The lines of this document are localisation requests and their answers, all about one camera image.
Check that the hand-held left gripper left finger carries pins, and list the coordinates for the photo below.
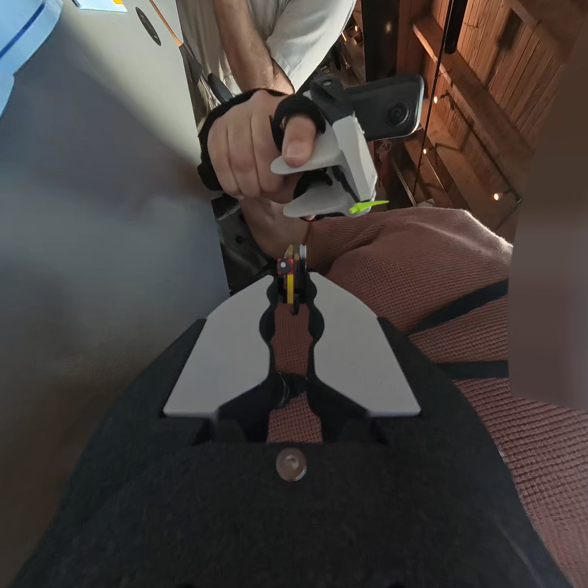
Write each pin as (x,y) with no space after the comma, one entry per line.
(229,358)

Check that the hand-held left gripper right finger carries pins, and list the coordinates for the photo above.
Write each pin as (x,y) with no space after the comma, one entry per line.
(363,363)

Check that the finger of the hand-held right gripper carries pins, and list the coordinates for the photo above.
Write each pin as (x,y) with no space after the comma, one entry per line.
(360,170)

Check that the lime green spike brick piece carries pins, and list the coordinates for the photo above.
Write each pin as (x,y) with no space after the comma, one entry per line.
(363,209)

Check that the person's right forearm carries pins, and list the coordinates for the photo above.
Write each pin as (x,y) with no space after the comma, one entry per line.
(257,46)

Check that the person's right hand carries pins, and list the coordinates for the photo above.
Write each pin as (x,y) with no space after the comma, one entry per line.
(239,147)

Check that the person's beige trousers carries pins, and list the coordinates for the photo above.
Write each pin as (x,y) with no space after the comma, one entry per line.
(312,32)

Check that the person's rust knit sweater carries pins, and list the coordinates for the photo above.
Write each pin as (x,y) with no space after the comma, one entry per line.
(436,257)

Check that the black round disc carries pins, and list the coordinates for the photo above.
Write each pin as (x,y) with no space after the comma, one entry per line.
(148,25)

